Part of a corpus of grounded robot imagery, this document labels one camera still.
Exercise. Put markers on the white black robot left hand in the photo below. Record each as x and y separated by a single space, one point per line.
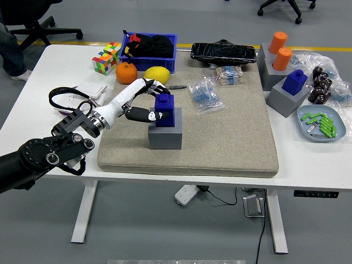
121 101

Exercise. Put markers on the blue square seal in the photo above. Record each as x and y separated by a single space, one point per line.
166 103
294 83

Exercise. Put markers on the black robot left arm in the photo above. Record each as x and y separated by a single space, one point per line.
41 154

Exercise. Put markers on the grey square seal holder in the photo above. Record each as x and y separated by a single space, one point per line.
165 140
283 103

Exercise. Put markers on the grey round seal holder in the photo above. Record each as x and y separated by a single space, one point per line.
264 55
270 78

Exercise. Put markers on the orange cylindrical seal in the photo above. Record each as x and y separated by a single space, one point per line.
277 41
283 59

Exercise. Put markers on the orange fruit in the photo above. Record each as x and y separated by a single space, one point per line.
126 72

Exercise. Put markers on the multicoloured puzzle cube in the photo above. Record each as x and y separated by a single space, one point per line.
113 49
103 64

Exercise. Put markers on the yellow lemon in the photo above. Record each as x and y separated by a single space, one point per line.
158 72

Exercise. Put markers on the blue plastic bin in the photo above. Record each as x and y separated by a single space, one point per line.
154 64

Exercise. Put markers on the black grey pen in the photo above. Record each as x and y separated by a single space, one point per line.
177 87

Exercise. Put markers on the purple plate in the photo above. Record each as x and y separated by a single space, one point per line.
62 112

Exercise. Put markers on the small red item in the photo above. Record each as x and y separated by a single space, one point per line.
134 37

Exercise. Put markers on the black cloth bundle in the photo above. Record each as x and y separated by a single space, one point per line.
156 46

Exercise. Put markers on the black white marker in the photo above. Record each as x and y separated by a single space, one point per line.
126 33

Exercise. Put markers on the clear bag blue resistors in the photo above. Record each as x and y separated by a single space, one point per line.
206 96

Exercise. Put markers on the grey-brown fabric mat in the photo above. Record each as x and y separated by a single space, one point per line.
220 143

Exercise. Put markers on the clear bag beige resistors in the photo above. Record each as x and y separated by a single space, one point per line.
225 75

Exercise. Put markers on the black glossy rear-view mirror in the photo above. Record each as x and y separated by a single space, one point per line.
222 53

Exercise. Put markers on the white power strip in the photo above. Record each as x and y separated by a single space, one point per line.
187 194

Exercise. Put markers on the white table leg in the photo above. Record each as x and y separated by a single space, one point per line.
83 211
277 225

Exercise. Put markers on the person's leg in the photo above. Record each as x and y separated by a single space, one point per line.
9 55

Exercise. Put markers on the black office chair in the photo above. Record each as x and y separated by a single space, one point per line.
24 13
286 4

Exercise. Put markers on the silver metal stand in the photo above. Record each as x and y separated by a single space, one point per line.
251 206

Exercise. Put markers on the blue-grey plate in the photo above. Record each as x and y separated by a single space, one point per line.
303 129

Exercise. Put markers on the green cylindrical component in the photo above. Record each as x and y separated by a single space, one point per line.
327 130
327 118
305 117
333 131
312 121
315 115
325 124

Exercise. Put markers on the crumpled clear plastic bag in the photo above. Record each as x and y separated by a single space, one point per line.
305 60

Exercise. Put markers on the small white silver stick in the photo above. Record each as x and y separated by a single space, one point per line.
312 129

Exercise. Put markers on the black cylindrical capacitor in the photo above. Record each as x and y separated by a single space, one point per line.
324 76
317 72
320 99
319 82
327 83
314 94
327 94

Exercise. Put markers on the black desk control panel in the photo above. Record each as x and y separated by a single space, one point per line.
316 194

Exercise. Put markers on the clear bag small blue parts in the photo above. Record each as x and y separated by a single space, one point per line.
342 94

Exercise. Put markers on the white plain wall panel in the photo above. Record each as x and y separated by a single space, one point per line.
100 99

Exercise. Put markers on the white wall switch panel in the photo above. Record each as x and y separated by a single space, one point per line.
92 88

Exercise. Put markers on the white wall socket panel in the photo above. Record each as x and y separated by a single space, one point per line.
68 101

